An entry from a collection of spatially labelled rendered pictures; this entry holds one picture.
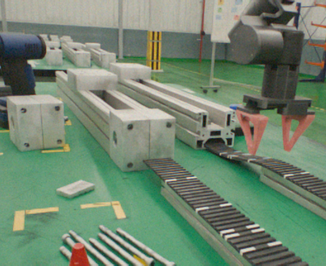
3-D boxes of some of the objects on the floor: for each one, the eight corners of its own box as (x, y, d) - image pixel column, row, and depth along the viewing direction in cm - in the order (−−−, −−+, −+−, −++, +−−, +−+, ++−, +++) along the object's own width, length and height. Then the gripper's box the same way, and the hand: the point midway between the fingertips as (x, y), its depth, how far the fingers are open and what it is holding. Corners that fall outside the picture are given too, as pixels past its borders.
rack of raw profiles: (266, 75, 1181) (275, 0, 1109) (290, 75, 1213) (300, 2, 1141) (340, 90, 892) (359, -10, 820) (368, 90, 924) (389, -6, 852)
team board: (198, 93, 708) (207, -19, 645) (217, 92, 740) (226, -15, 676) (261, 106, 603) (277, -26, 539) (279, 104, 634) (297, -21, 570)
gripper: (265, 63, 55) (252, 161, 60) (325, 66, 61) (309, 155, 66) (240, 60, 61) (230, 149, 66) (296, 62, 66) (284, 145, 72)
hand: (270, 147), depth 66 cm, fingers open, 8 cm apart
